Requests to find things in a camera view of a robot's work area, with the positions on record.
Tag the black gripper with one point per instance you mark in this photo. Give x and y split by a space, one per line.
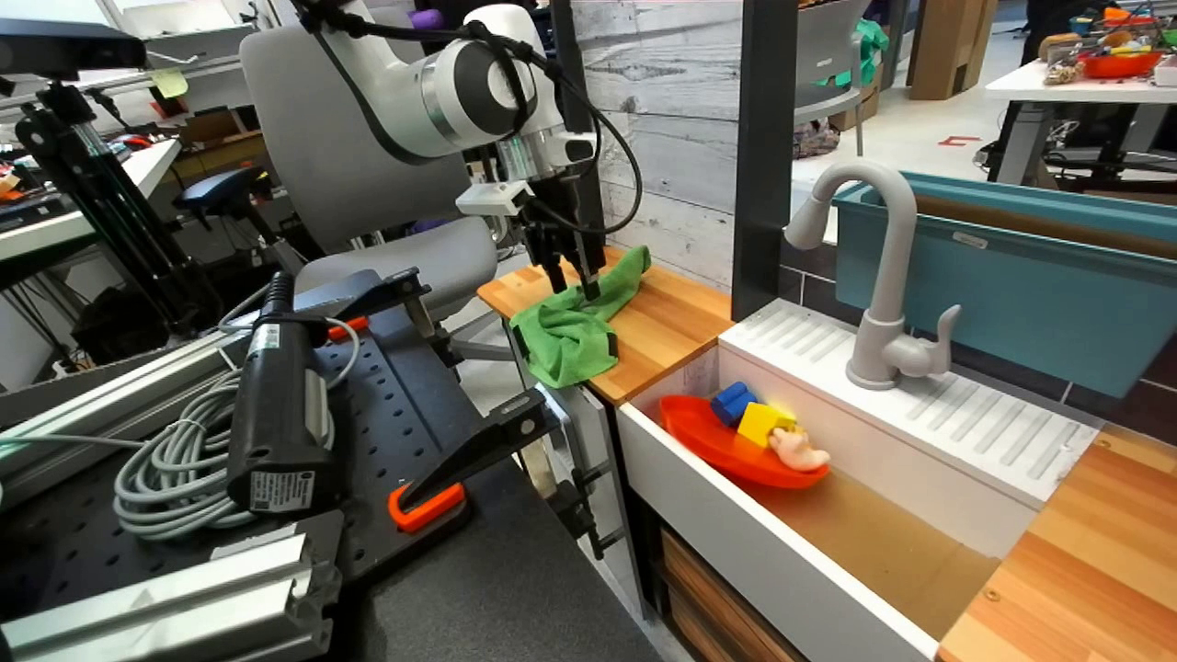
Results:
565 212

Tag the green towel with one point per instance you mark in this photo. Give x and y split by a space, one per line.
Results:
571 343

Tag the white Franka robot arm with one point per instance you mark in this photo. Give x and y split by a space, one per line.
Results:
453 93

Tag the wooden counter front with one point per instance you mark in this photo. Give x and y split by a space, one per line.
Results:
667 323

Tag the blue toy block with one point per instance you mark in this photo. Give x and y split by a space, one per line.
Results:
732 403

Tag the black and orange bar clamp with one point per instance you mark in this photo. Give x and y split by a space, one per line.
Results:
425 504
370 294

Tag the orange plastic plate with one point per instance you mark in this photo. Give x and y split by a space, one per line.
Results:
722 448

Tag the yellow toy block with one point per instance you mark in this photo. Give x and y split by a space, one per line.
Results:
757 425

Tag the grey office chair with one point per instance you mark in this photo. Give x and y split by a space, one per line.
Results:
331 159

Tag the grey toy faucet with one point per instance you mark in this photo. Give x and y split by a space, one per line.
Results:
875 343

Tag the white toy sink basin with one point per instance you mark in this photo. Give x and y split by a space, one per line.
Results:
757 551

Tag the tall cardboard box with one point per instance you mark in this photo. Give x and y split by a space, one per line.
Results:
951 43

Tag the black tripod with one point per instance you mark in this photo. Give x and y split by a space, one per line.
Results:
111 208

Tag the white desk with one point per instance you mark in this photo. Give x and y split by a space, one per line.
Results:
59 216

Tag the white background table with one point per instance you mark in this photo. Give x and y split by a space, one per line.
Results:
1079 93

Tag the short aluminium extrusion block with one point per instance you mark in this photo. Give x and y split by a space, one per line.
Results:
158 613

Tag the black flat panel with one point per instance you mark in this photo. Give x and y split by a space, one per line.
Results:
66 46

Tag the red bowl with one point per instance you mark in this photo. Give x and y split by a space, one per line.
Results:
1120 64

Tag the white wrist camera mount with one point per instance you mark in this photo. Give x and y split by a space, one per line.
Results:
489 201

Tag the black vertical post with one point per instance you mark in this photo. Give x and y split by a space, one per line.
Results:
764 159

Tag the long aluminium rail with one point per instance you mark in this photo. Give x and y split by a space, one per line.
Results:
111 399

